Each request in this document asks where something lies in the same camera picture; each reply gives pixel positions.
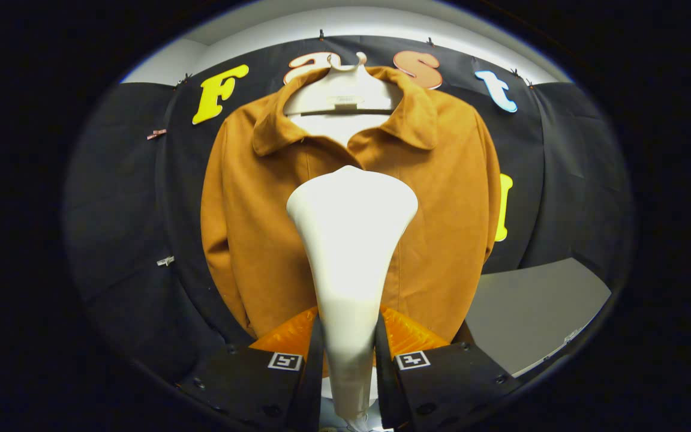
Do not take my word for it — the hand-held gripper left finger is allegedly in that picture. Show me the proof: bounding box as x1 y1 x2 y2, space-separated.
178 306 326 431

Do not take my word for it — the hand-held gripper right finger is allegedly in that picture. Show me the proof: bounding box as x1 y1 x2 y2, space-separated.
374 305 523 430

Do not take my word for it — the orange-brown button shirt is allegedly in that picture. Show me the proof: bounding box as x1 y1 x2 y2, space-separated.
200 65 502 344

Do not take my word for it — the white garment steamer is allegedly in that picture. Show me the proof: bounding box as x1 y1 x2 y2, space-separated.
286 165 419 421

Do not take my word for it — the grey side table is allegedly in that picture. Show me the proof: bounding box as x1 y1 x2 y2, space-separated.
464 258 612 377

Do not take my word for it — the black backdrop cloth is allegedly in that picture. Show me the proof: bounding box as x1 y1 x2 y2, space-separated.
64 35 634 385

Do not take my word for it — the white mannequin torso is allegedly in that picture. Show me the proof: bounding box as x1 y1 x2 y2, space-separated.
283 52 403 148

